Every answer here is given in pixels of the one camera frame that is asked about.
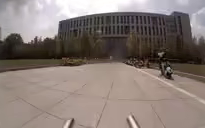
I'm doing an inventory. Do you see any yellow flowering bush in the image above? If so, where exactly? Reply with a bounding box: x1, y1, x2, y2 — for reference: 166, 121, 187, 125
60, 57, 88, 67

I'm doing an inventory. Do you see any row of parked bicycles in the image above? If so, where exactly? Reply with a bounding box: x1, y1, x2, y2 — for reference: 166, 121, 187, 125
123, 56, 152, 69

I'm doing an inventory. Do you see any large curved multi-storey building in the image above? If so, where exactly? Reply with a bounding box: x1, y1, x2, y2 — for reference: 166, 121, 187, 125
57, 11, 193, 60

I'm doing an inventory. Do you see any parked scooter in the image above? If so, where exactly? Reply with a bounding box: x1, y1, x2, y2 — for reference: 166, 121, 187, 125
156, 48, 175, 81

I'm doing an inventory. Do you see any robot's own part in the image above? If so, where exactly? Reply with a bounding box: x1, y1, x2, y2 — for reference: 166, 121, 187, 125
126, 113, 140, 128
62, 117, 76, 128

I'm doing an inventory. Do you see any row of trees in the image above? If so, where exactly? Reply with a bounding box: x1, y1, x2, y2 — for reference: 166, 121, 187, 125
0, 32, 205, 65

